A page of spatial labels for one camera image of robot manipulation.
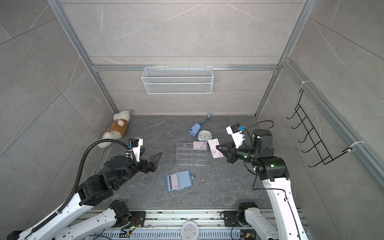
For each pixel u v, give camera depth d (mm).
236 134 552
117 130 989
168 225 729
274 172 429
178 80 1009
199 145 916
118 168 451
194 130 1037
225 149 620
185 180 857
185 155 959
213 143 644
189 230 686
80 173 441
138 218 729
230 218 731
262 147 475
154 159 556
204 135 1041
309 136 679
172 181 855
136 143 537
